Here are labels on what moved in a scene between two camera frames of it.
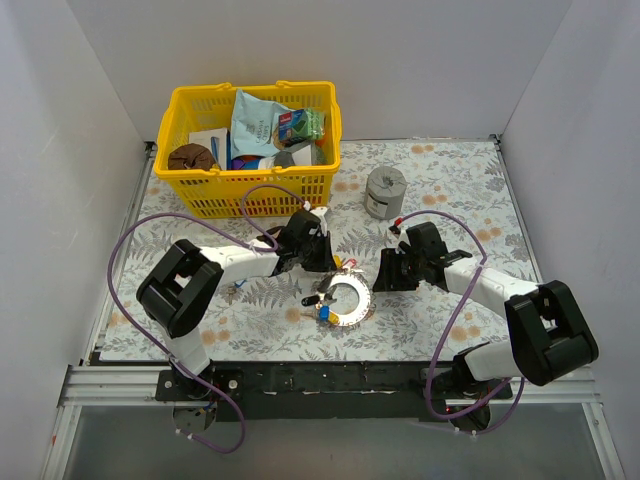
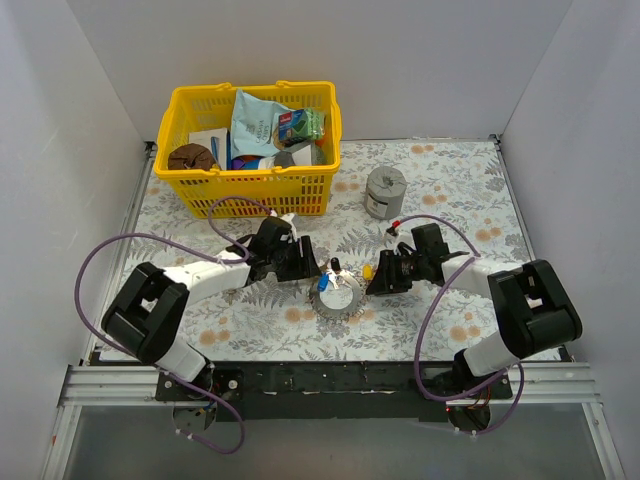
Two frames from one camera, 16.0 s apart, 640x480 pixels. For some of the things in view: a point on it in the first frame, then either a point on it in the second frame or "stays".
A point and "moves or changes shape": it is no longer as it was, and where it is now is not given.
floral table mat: [367, 279] stays
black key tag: [310, 300] moves or changes shape
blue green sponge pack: [301, 124] stays
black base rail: [326, 390] stays
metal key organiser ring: [364, 294] moves or changes shape
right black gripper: [393, 273] stays
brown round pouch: [190, 156] stays
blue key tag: [324, 313] -> [323, 282]
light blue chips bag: [253, 125] stays
